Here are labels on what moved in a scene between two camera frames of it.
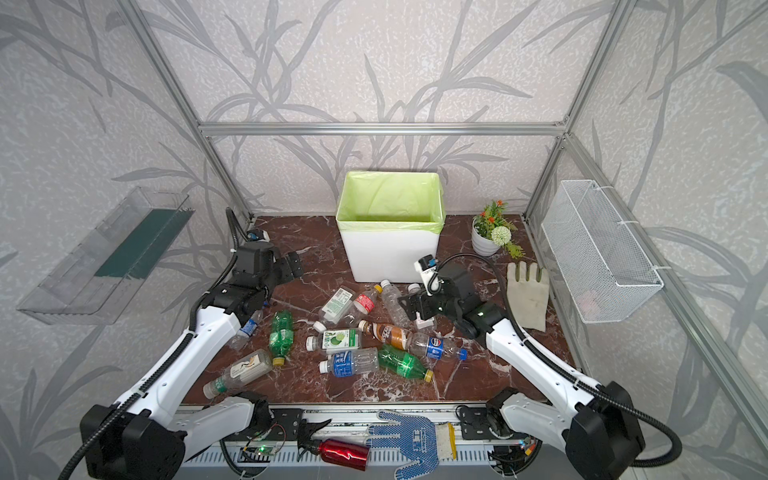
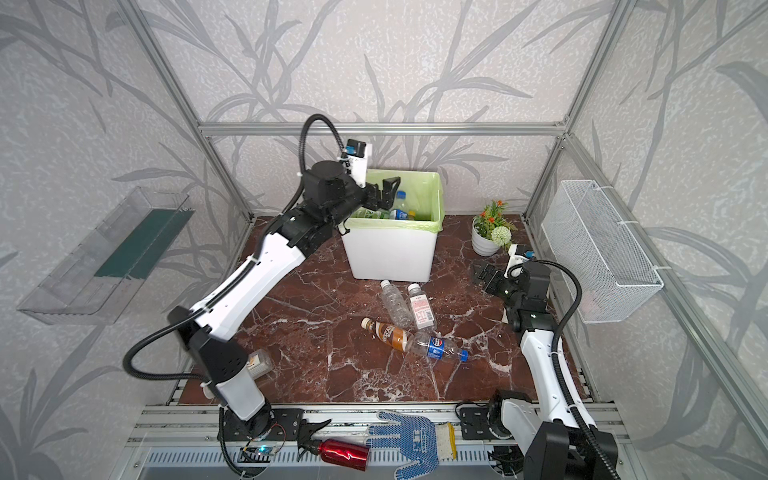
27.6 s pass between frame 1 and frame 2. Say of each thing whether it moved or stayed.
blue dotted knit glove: stayed
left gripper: moved
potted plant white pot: stayed
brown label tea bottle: stayed
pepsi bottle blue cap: stayed
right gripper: moved
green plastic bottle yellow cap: moved
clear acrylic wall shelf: stayed
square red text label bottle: stayed
